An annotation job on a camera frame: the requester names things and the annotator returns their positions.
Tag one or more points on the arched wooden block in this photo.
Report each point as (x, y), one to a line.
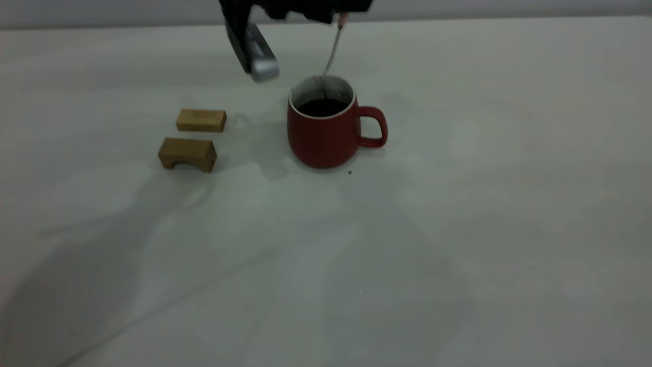
(188, 150)

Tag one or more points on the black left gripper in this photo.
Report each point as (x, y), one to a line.
(351, 5)

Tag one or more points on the red ceramic mug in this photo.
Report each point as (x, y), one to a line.
(326, 140)

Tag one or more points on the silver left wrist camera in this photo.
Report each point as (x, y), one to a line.
(257, 53)

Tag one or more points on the flat wooden block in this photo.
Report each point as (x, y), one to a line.
(201, 121)

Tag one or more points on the dark coffee liquid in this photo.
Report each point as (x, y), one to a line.
(322, 108)

